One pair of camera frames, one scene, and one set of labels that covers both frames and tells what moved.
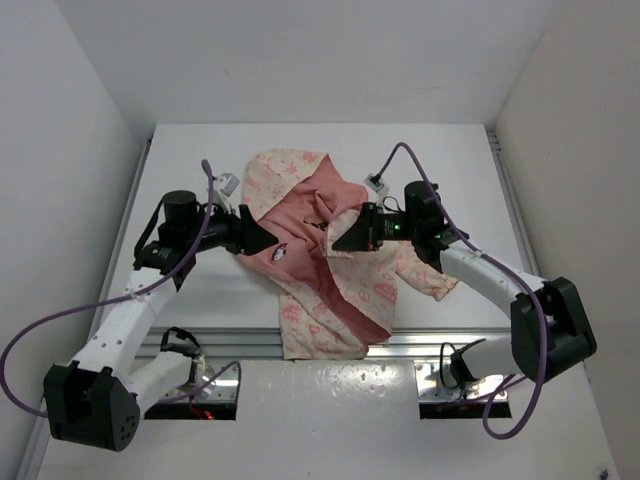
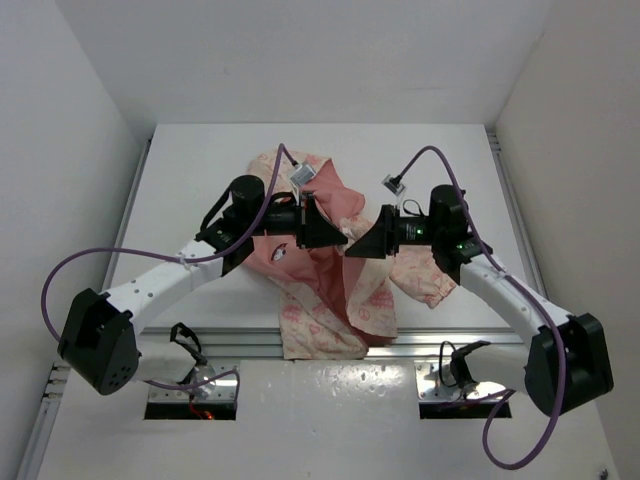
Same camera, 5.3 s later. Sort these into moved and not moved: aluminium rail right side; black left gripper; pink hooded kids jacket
Moved: black left gripper
Not moved: pink hooded kids jacket; aluminium rail right side
